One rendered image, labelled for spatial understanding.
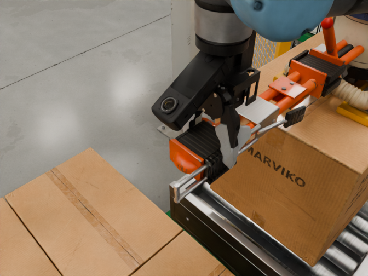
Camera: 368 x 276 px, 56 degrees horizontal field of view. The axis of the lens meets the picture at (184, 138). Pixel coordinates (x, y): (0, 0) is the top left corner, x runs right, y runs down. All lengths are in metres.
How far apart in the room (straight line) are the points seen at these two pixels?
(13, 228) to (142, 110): 1.51
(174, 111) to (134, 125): 2.09
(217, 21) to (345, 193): 0.55
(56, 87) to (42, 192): 1.69
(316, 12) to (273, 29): 0.04
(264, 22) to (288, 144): 0.58
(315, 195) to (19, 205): 1.06
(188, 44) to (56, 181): 1.03
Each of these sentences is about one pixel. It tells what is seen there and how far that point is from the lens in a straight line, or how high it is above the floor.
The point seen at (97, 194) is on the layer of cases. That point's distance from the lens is 1.41.
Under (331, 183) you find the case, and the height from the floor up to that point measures 1.02.
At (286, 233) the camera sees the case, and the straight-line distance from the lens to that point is 1.07.
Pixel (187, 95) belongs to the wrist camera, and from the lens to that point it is 0.45.
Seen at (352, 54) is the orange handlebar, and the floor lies 1.22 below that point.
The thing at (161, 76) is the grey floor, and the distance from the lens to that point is 3.03.
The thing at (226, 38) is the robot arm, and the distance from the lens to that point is 0.44.
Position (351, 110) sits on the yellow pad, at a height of 1.10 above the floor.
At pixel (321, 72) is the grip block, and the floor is 1.24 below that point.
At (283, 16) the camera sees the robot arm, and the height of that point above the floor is 1.50.
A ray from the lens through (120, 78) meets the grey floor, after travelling 3.06.
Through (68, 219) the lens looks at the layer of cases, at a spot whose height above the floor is 0.54.
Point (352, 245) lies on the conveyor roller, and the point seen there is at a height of 0.54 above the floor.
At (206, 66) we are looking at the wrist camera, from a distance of 0.46.
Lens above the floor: 1.62
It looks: 42 degrees down
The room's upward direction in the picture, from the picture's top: straight up
